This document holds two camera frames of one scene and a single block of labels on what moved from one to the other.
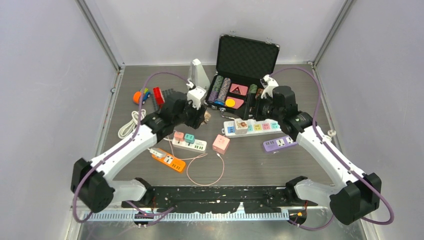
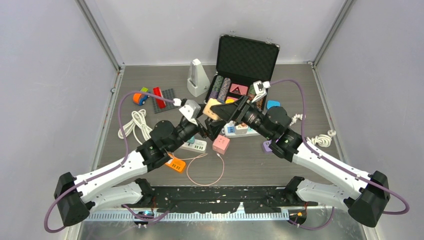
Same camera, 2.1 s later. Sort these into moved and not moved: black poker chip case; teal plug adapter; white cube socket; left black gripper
Moved: left black gripper
Not moved: teal plug adapter; white cube socket; black poker chip case
